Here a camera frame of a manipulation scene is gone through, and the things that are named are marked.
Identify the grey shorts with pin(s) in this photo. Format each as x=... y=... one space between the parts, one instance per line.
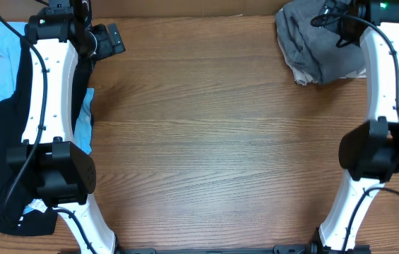
x=314 y=49

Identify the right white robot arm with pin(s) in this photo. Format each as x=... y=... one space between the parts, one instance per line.
x=369 y=155

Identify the light blue shirt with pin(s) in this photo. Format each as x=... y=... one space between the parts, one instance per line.
x=9 y=62

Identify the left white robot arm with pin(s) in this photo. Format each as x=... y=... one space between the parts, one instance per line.
x=57 y=44

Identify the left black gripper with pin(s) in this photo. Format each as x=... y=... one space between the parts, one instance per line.
x=107 y=48

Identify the folded beige trousers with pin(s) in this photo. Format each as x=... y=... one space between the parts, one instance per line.
x=303 y=78

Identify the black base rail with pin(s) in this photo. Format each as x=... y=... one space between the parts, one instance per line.
x=220 y=250

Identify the black shirt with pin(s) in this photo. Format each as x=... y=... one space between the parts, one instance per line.
x=5 y=141

